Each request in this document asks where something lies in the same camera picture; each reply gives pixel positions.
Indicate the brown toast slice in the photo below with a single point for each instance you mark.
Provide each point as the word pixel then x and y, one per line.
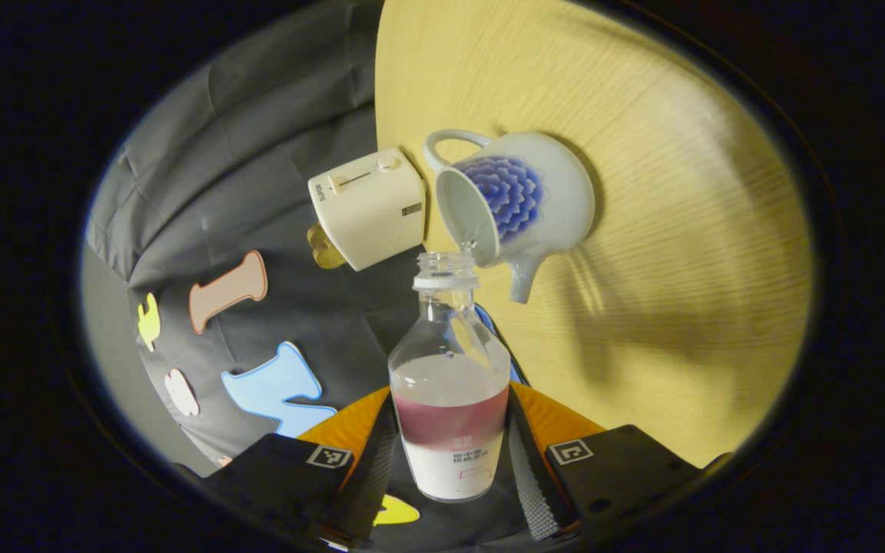
pixel 326 250

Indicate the black backdrop cloth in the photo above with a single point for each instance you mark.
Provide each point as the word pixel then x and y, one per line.
pixel 258 115

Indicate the white blue floral teacup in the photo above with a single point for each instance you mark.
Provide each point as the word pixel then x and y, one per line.
pixel 558 192

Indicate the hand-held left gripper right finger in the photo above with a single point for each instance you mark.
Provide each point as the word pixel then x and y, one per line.
pixel 527 476

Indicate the clear water bottle pink label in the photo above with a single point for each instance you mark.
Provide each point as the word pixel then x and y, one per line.
pixel 450 415

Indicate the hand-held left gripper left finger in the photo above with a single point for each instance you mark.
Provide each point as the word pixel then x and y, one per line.
pixel 373 484

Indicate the blue folded towel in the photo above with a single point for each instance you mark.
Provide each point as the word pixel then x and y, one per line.
pixel 498 334

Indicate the white toaster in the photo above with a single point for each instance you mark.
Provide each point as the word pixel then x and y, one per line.
pixel 366 207

